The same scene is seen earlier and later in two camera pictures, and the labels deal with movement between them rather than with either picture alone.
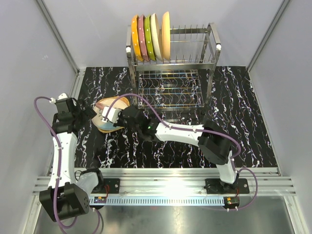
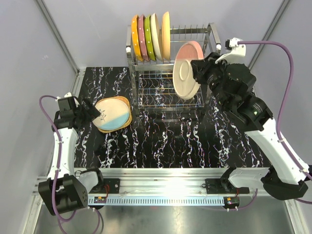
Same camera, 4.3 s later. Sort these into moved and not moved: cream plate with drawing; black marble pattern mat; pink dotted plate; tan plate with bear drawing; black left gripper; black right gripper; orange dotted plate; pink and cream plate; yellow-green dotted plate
Moved: pink dotted plate; black right gripper; pink and cream plate
Not moved: cream plate with drawing; black marble pattern mat; yellow-green dotted plate; tan plate with bear drawing; orange dotted plate; black left gripper
